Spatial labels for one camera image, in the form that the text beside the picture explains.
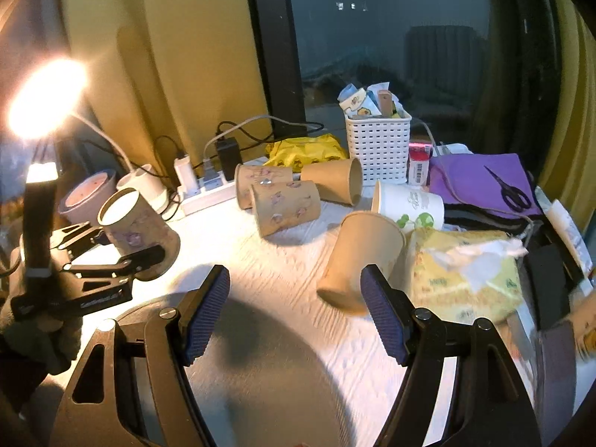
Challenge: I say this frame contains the black scissors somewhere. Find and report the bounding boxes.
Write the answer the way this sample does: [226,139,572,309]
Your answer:
[485,167,532,213]

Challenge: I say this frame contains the dark phone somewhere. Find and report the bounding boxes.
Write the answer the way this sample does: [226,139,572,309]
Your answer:
[524,245,570,331]

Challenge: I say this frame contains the patterned cup back lying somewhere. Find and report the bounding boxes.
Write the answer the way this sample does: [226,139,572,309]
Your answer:
[234,165,293,210]

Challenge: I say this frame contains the white green printed cup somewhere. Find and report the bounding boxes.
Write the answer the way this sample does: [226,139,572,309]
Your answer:
[372,182,444,234]

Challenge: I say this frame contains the plain brown cup lying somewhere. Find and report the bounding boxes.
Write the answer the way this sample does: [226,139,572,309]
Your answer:
[316,211,406,316]

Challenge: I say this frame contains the purple cloth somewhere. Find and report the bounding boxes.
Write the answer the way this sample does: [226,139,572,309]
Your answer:
[428,153,542,219]

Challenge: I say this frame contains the white basket with packets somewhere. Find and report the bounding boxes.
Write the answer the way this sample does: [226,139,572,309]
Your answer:
[337,82,412,186]

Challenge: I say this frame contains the purple bowl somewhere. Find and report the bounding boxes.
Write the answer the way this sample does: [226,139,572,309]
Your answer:
[58,168,116,226]

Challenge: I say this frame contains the yellow curtain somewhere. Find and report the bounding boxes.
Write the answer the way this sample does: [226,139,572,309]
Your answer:
[61,0,271,178]

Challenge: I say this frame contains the white tablecloth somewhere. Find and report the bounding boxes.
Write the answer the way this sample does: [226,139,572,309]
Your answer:
[45,186,542,447]

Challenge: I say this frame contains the pink-capped small bottle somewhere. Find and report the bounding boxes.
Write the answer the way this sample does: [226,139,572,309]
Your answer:
[408,142,432,187]

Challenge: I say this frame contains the patterned brown paper cup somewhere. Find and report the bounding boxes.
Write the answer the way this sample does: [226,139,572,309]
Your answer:
[97,188,181,282]

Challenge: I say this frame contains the white desk lamp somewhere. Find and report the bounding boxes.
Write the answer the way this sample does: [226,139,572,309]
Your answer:
[7,58,170,213]

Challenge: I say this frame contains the white tube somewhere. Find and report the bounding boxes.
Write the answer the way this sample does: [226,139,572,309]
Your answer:
[545,200,594,278]

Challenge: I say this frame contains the yellow tissue pack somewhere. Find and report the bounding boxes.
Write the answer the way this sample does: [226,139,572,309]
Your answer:
[403,228,528,325]

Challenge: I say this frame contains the plain brown cup back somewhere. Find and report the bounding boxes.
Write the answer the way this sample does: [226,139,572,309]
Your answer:
[300,158,363,207]

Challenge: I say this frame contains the yellow plastic bag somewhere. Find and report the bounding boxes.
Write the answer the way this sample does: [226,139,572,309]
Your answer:
[265,133,349,172]

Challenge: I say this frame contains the white power strip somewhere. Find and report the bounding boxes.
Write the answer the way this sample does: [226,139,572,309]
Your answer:
[177,172,235,216]

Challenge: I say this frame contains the white charger plug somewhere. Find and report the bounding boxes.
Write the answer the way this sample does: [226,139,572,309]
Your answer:
[174,155,200,197]

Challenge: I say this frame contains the round grey heating mat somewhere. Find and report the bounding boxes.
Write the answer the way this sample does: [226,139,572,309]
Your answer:
[184,298,354,446]

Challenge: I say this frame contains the patterned cup front lying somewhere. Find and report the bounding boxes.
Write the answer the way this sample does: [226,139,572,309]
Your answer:
[251,181,321,237]

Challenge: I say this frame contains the patterned cup lying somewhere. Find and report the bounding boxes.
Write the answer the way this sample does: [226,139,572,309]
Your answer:
[234,165,293,210]
[251,181,321,237]

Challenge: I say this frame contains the black charger adapter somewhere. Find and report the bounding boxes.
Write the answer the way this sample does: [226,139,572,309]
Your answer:
[215,137,242,182]

